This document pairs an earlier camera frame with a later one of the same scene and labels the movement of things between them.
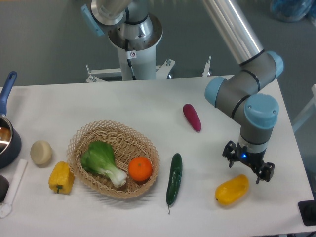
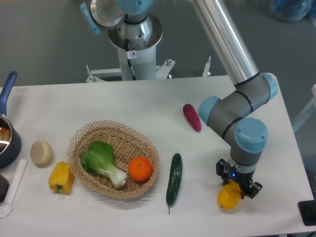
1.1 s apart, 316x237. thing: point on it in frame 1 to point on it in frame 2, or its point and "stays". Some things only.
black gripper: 231,152 to 243,179
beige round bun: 41,152 stays
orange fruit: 140,168 stays
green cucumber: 174,180 stays
